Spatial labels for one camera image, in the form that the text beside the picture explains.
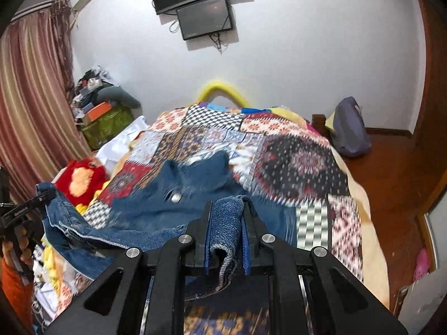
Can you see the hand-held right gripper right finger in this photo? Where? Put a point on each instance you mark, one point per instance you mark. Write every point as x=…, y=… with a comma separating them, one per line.
x=246, y=244

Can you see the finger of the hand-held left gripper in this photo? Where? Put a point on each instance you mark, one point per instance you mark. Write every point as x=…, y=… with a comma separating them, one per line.
x=24, y=209

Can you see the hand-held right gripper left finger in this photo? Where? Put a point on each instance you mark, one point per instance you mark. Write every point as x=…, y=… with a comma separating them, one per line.
x=208, y=237

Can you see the blue denim jacket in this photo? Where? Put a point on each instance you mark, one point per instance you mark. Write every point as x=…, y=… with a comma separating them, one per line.
x=195, y=199

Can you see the person's left forearm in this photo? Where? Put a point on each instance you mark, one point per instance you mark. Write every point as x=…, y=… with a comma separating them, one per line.
x=14, y=293

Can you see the person's left hand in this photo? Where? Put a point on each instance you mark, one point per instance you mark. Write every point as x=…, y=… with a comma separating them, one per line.
x=24, y=247

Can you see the red plush toy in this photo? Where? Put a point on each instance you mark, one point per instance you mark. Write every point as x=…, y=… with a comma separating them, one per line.
x=82, y=181

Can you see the patchwork printed blanket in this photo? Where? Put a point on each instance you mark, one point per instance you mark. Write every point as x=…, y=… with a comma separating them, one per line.
x=297, y=167

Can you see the striped pink curtain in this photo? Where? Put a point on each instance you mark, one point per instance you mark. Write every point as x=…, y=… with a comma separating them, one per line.
x=28, y=94

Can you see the green patterned box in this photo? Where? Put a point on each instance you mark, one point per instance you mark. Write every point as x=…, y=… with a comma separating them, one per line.
x=106, y=129

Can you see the white cloth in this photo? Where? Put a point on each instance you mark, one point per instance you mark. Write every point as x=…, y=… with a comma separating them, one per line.
x=118, y=143

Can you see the orange box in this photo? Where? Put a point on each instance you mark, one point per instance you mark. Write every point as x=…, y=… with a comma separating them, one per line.
x=99, y=111

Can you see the pile of clutter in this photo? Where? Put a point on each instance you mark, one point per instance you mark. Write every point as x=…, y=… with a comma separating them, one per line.
x=89, y=83

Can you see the yellow padded headboard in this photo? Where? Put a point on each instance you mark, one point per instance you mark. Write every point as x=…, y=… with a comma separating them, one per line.
x=223, y=89

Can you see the grey backpack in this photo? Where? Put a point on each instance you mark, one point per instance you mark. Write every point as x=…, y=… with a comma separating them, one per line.
x=351, y=129

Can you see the pink bag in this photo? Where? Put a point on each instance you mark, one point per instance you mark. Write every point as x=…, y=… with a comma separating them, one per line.
x=421, y=265

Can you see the white door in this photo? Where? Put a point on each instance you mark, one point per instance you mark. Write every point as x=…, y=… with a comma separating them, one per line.
x=426, y=303

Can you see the small black monitor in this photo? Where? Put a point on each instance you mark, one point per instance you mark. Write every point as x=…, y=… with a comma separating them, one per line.
x=204, y=19

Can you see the wooden bed post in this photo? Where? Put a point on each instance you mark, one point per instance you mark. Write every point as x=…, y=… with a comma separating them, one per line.
x=318, y=124

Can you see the white curtain rail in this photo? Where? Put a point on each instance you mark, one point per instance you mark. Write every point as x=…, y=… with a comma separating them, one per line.
x=38, y=7

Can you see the wooden door frame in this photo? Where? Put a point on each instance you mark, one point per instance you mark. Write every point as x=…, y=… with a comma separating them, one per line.
x=434, y=111

